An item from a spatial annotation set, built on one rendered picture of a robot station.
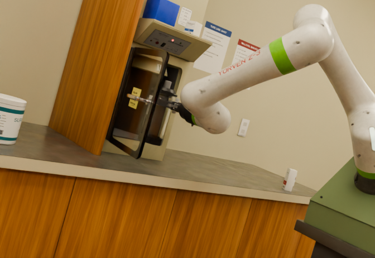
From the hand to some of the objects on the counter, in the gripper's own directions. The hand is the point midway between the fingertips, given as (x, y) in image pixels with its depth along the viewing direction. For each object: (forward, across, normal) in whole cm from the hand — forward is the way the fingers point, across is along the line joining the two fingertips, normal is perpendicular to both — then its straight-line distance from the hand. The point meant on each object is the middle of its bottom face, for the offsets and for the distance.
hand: (162, 102), depth 194 cm
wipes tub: (-1, +62, +27) cm, 68 cm away
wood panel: (+24, +24, +26) cm, 43 cm away
